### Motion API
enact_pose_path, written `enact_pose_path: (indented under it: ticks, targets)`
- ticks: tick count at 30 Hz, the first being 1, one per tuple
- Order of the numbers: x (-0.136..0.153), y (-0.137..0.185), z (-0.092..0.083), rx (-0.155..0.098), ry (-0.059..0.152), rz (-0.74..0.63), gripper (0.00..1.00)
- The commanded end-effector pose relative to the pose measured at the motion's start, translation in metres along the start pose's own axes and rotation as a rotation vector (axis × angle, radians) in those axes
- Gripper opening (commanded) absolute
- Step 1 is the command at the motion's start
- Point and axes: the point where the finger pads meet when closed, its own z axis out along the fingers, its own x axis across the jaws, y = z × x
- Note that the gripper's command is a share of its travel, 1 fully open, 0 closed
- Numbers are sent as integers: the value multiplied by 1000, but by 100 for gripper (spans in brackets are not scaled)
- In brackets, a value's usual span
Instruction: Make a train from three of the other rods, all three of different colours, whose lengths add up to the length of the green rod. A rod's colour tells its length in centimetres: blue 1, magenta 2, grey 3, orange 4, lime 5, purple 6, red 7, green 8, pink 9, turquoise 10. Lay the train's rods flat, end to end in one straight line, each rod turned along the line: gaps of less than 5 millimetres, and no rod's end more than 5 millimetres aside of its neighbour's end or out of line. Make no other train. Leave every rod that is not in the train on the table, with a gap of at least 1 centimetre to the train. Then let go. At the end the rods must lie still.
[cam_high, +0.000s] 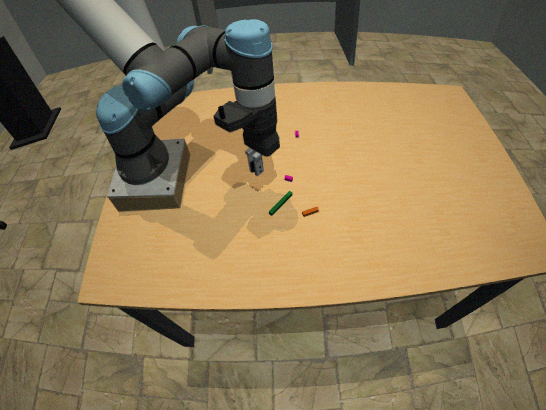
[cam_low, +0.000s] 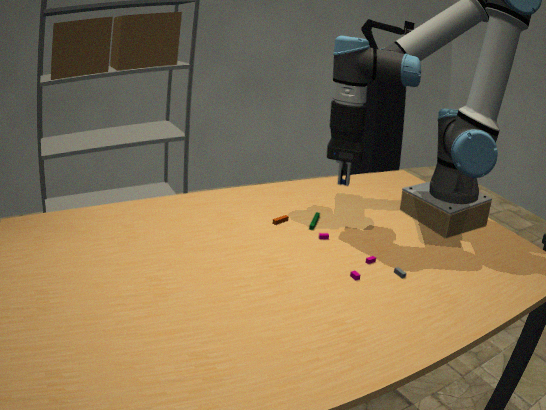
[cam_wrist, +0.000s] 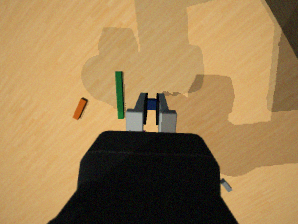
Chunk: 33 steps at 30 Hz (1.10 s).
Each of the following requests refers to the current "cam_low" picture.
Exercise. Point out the green rod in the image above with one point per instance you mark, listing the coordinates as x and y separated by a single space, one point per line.
314 221

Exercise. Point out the orange rod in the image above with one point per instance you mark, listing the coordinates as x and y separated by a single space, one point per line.
280 219

